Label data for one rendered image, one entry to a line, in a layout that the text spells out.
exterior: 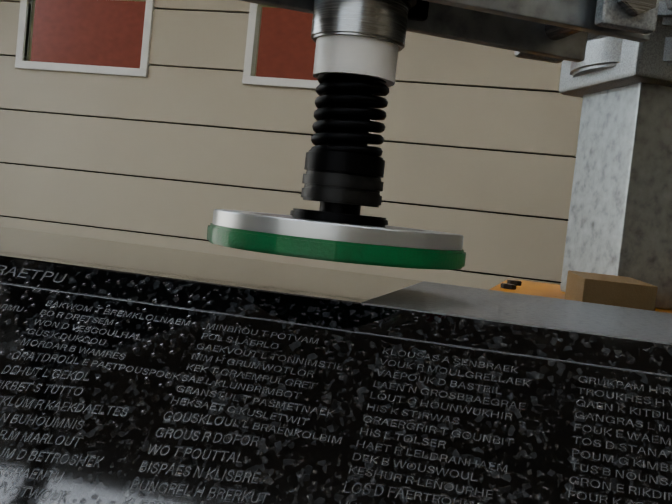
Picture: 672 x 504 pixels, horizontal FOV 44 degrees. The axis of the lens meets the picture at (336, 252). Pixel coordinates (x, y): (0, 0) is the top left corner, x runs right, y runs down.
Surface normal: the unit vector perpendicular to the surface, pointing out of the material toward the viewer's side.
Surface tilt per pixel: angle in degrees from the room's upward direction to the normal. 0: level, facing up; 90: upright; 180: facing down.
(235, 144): 90
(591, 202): 90
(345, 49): 90
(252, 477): 45
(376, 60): 90
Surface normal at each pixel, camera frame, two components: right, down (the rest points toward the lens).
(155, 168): -0.24, 0.03
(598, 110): -0.97, -0.09
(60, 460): -0.09, -0.68
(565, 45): 0.20, 0.07
